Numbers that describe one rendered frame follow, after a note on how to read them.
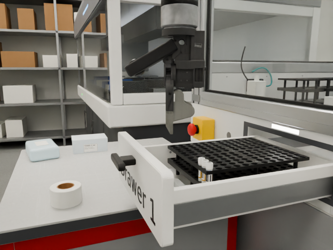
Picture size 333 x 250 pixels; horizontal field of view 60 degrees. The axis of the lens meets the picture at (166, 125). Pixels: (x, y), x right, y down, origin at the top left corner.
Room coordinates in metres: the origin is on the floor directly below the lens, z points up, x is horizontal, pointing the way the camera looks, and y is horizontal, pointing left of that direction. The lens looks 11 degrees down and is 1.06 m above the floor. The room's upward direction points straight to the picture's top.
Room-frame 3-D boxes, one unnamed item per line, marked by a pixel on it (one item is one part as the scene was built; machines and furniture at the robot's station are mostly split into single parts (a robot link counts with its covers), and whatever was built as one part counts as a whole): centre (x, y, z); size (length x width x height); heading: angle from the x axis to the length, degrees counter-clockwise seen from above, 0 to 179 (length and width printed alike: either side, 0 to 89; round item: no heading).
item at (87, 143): (1.07, 0.30, 0.79); 0.13 x 0.09 x 0.05; 110
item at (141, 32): (2.33, 0.04, 1.13); 1.78 x 1.14 x 0.45; 21
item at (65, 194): (0.63, 0.23, 0.78); 0.07 x 0.07 x 0.04
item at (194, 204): (0.57, -0.15, 0.86); 0.40 x 0.26 x 0.06; 111
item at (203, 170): (0.53, -0.04, 0.90); 0.18 x 0.02 x 0.01; 21
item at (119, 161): (0.49, 0.07, 0.91); 0.07 x 0.04 x 0.01; 21
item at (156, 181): (0.50, 0.05, 0.87); 0.29 x 0.02 x 0.11; 21
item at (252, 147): (0.57, -0.14, 0.87); 0.22 x 0.18 x 0.06; 111
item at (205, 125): (0.92, -0.12, 0.88); 0.07 x 0.05 x 0.07; 21
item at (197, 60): (0.61, -0.03, 1.08); 0.09 x 0.08 x 0.12; 89
